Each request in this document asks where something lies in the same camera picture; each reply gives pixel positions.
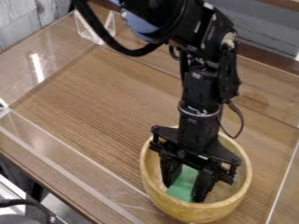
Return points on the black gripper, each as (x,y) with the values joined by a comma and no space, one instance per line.
(193,145)

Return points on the green rectangular block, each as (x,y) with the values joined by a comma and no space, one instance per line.
(180,188)

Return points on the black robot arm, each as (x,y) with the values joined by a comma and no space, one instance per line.
(201,39)

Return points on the brown wooden bowl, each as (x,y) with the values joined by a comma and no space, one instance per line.
(223,198)

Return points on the clear acrylic front wall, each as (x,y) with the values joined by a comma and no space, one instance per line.
(80,181)

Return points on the clear acrylic corner bracket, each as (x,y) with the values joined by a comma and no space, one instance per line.
(85,30)

